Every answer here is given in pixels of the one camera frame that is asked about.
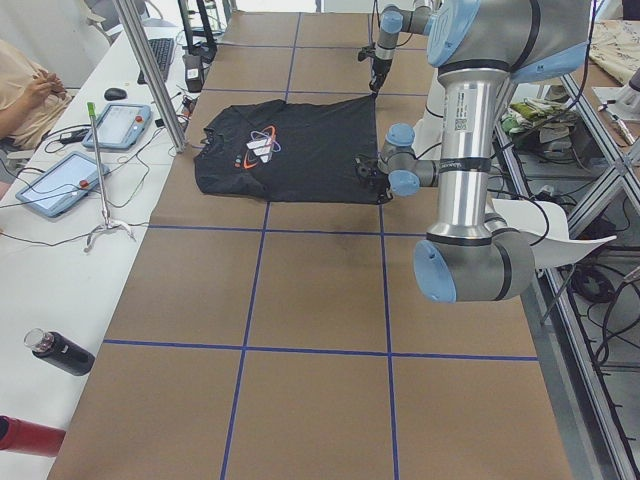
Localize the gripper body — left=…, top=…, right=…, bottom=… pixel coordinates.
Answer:
left=372, top=57, right=392, bottom=80
left=367, top=168, right=390, bottom=193

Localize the black graphic t-shirt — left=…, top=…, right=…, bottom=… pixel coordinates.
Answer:
left=194, top=96, right=379, bottom=205

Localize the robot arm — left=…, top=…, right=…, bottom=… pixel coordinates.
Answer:
left=361, top=1, right=437, bottom=95
left=370, top=1, right=592, bottom=303

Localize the white plastic sheet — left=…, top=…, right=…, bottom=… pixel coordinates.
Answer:
left=493, top=198, right=616, bottom=269

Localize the black monitor stand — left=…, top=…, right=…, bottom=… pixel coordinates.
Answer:
left=178, top=0, right=217, bottom=64

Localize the black box device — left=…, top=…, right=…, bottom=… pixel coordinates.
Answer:
left=182, top=54, right=205, bottom=93

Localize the black keyboard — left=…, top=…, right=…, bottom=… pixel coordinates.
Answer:
left=148, top=38, right=175, bottom=82

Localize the far teach pendant tablet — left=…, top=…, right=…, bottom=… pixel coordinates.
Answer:
left=87, top=102, right=152, bottom=151

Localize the teach pendant tablet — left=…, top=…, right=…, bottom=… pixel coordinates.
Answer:
left=87, top=102, right=152, bottom=151
left=15, top=152, right=99, bottom=218

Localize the black computer mouse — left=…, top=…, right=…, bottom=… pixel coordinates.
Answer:
left=103, top=87, right=127, bottom=101

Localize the green-tipped metal stand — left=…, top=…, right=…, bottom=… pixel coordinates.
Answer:
left=84, top=102, right=135, bottom=253

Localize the near teach pendant tablet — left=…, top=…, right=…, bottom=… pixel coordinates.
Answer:
left=15, top=152, right=99, bottom=218

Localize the seated person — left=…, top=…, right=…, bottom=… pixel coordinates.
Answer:
left=1, top=40, right=72, bottom=150

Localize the black water bottle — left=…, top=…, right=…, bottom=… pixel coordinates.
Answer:
left=24, top=328, right=95, bottom=376

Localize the red bottle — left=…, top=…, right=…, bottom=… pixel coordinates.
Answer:
left=0, top=415, right=66, bottom=457

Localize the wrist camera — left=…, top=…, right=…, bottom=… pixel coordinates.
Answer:
left=354, top=155, right=377, bottom=185
left=357, top=43, right=376, bottom=62

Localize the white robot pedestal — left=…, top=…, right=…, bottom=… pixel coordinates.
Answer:
left=412, top=71, right=445, bottom=160

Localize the aluminium frame post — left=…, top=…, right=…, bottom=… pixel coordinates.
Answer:
left=113, top=0, right=186, bottom=153

